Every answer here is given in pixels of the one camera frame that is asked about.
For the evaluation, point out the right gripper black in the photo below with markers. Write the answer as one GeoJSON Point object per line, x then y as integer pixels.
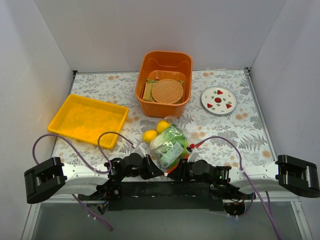
{"type": "Point", "coordinates": [183, 168]}

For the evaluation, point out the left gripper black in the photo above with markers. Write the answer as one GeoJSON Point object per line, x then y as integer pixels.
{"type": "Point", "coordinates": [147, 167]}

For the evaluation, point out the clear zip top bag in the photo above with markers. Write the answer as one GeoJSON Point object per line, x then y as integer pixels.
{"type": "Point", "coordinates": [163, 156]}

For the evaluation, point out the green fake pear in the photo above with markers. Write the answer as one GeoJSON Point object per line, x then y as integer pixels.
{"type": "Point", "coordinates": [184, 144]}

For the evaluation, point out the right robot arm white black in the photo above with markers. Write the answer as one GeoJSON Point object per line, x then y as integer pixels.
{"type": "Point", "coordinates": [288, 173]}

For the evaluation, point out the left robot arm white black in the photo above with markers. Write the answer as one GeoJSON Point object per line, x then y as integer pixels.
{"type": "Point", "coordinates": [53, 177]}

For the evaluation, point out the fake green lettuce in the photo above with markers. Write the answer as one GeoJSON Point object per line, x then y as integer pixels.
{"type": "Point", "coordinates": [170, 136]}

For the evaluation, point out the yellow fake lemon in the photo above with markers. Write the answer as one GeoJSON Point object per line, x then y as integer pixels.
{"type": "Point", "coordinates": [162, 125]}
{"type": "Point", "coordinates": [149, 135]}

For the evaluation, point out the square woven mat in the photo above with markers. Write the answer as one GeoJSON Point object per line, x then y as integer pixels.
{"type": "Point", "coordinates": [147, 94]}

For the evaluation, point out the white plate with strawberries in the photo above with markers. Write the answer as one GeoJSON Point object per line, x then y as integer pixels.
{"type": "Point", "coordinates": [218, 100]}

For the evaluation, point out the round woven orange coaster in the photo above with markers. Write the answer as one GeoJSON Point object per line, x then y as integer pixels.
{"type": "Point", "coordinates": [167, 91]}

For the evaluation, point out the yellow plastic tray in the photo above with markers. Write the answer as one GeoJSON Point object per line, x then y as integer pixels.
{"type": "Point", "coordinates": [89, 120]}

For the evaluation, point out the orange plastic bin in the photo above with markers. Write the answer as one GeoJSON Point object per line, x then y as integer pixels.
{"type": "Point", "coordinates": [160, 65]}

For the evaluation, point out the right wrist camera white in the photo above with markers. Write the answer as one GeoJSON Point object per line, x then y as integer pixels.
{"type": "Point", "coordinates": [192, 155]}

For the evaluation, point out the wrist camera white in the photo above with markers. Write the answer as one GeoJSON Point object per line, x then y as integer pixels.
{"type": "Point", "coordinates": [138, 153]}
{"type": "Point", "coordinates": [192, 155]}

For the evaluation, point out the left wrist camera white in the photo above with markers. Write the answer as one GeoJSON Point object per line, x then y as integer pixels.
{"type": "Point", "coordinates": [138, 153]}

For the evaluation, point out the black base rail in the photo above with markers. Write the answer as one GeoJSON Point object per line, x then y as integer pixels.
{"type": "Point", "coordinates": [168, 195]}

